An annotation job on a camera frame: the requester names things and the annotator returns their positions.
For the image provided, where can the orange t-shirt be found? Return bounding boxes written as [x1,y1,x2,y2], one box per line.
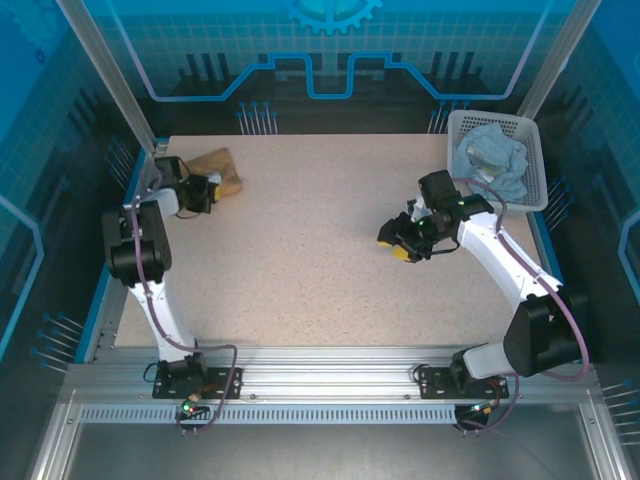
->
[185,147,244,197]

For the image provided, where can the light blue t-shirt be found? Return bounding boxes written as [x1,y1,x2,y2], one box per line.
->
[452,123,530,204]

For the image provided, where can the pale perforated plastic basket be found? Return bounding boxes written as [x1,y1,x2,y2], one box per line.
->
[446,109,550,219]

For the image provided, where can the aluminium frame post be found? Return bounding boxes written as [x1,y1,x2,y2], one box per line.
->
[514,0,605,124]
[54,0,171,156]

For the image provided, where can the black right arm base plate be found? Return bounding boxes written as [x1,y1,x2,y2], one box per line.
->
[417,364,511,401]

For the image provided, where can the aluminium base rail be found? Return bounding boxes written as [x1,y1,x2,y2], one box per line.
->
[64,344,601,407]

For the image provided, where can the slotted grey cable duct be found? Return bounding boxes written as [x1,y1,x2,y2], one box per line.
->
[79,405,459,426]

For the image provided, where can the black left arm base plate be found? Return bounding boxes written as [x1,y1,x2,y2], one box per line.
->
[152,366,244,401]

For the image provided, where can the aluminium lower frame bar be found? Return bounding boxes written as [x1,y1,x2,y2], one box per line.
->
[29,389,84,480]
[579,394,634,480]

